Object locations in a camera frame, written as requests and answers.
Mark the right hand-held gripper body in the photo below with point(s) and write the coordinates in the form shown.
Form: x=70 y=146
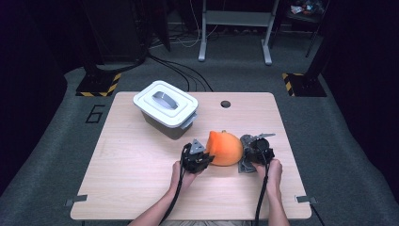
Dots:
x=260 y=150

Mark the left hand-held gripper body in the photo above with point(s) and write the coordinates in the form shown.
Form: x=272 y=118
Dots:
x=194 y=160

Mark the orange plush toy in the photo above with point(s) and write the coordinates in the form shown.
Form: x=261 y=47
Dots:
x=226 y=149

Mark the person's left hand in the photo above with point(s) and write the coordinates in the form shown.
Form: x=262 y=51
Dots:
x=182 y=179

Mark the person's right hand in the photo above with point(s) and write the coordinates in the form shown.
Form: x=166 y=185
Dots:
x=273 y=175

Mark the person's light clothing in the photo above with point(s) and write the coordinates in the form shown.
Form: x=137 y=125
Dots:
x=204 y=223

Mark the black stand base striped edge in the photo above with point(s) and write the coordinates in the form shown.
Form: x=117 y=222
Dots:
x=306 y=86
x=98 y=84

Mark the colourful clutter on dark shelf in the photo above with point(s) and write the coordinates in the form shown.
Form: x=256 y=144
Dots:
x=302 y=8

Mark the dark cabinet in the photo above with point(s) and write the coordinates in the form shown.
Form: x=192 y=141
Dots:
x=116 y=31

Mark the white metal desk frame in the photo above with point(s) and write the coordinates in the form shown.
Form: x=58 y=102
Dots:
x=238 y=18

